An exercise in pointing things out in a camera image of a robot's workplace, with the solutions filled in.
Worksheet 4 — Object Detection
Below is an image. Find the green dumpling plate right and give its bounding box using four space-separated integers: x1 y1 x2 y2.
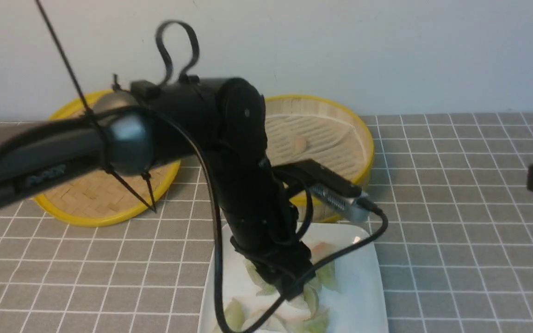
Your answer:
316 262 341 292

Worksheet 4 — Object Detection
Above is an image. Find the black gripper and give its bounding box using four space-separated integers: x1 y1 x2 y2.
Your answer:
230 231 317 301

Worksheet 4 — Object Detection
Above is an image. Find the pale green dumpling plate centre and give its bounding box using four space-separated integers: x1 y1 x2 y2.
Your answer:
287 284 319 317

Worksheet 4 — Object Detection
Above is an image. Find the pink dumpling on plate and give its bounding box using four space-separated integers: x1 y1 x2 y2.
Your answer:
310 242 337 264

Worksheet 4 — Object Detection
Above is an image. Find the grey checked tablecloth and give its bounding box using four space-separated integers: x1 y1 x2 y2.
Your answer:
0 112 533 333

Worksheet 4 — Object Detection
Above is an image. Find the yellow-rimmed woven bamboo lid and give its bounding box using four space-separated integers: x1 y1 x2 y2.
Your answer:
33 89 180 228

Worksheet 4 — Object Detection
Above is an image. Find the black cable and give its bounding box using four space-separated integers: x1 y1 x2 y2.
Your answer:
146 20 389 333

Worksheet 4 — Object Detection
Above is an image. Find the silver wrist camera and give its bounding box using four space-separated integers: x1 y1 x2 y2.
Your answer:
274 160 378 223

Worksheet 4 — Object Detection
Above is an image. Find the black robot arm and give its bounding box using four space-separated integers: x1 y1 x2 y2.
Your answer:
0 77 315 301

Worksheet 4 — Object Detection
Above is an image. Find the white dumpling plate bottom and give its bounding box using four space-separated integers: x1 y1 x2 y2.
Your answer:
241 308 290 333

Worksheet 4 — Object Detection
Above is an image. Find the green dumpling plate bottom left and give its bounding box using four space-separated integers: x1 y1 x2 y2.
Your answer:
223 298 246 332

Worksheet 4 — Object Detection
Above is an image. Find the white square plate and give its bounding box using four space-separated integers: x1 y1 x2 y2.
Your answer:
222 223 389 333

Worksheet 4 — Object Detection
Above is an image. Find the yellow-rimmed bamboo steamer basket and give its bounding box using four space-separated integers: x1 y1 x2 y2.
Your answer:
263 95 375 223

